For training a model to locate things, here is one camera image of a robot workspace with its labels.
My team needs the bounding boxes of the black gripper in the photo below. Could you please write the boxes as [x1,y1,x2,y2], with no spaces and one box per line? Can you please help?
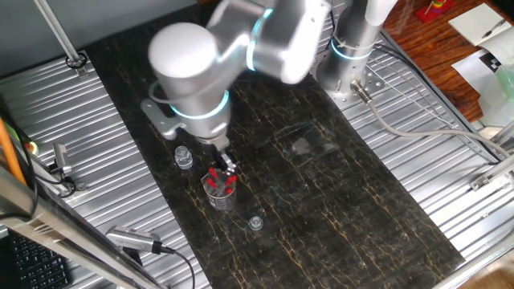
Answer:
[210,144,239,176]

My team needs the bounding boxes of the red bulb glass dropper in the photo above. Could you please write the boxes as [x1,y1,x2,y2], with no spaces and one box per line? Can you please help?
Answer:
[206,178,230,200]
[207,167,228,197]
[214,174,239,201]

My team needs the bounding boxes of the red-tipped metal tongs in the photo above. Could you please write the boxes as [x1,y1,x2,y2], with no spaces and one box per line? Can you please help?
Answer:
[212,186,235,204]

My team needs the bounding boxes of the glass beaker holding droppers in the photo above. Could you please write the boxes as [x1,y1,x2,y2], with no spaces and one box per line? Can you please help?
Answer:
[200,168,238,213]

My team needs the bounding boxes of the small clear glass bottle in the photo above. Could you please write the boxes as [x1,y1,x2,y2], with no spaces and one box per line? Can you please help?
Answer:
[173,145,194,170]

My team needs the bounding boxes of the dark marble pattern mat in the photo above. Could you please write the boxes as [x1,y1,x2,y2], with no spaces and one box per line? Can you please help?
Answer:
[84,0,467,289]

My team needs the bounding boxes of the grey clamp tool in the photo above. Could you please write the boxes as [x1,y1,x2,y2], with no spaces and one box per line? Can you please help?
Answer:
[52,142,69,169]

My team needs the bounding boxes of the black keyboard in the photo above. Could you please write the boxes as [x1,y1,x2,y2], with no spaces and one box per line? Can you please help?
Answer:
[6,234,74,289]

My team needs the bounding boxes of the orange pole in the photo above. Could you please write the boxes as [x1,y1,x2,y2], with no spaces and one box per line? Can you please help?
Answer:
[0,118,27,186]

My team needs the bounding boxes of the reddish brown wooden desk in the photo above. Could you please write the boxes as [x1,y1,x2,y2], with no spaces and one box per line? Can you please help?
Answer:
[381,0,514,124]

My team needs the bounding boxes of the white paper with black marker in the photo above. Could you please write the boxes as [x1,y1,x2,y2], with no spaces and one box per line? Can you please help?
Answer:
[451,23,514,96]

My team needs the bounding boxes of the translucent green plastic container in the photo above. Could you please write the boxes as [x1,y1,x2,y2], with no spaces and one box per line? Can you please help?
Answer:
[477,63,514,128]

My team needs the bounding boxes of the white notebook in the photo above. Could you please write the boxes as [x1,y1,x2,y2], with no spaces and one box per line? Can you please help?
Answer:
[447,2,513,47]

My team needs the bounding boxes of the dark pen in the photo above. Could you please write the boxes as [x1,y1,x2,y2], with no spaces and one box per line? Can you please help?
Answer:
[480,18,508,40]

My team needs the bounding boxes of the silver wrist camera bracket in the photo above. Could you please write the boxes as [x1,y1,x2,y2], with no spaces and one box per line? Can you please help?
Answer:
[140,97,188,141]

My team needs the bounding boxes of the black camera cable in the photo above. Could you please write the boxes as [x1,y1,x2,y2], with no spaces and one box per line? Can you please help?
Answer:
[154,243,197,289]

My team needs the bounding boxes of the silver depth camera with cable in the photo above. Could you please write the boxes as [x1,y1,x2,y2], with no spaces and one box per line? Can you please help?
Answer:
[104,225,162,254]

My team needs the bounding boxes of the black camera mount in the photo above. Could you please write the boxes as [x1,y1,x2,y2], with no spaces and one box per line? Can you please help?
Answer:
[120,246,145,267]

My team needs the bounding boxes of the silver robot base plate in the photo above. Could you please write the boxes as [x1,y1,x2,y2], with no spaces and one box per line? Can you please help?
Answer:
[311,51,387,112]

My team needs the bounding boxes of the black and silver camera bracket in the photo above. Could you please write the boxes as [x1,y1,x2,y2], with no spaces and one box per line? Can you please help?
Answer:
[47,162,88,198]

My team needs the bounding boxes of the aluminium frame beam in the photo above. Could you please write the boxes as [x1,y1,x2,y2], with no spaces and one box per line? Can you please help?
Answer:
[0,165,165,289]

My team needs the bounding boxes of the black cable ring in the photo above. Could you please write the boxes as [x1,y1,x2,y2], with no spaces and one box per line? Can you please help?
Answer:
[65,51,88,70]

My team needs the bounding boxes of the black hanging cable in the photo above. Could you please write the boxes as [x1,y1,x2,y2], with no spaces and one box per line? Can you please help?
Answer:
[0,94,39,221]

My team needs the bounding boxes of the thick grey robot cable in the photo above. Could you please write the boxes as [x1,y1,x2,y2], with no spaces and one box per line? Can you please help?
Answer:
[349,79,513,160]

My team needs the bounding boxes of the thin white base wire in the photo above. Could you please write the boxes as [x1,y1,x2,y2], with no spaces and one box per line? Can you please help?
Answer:
[367,63,483,156]

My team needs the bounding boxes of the slanted aluminium post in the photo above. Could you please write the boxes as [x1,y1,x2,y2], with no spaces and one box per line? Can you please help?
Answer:
[34,0,89,78]

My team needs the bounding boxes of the red stacking ring toy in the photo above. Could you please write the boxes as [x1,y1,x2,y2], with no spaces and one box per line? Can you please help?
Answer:
[414,0,455,24]

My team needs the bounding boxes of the aluminium frame profile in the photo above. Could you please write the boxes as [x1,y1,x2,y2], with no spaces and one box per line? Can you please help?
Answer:
[468,154,514,192]
[487,120,514,148]

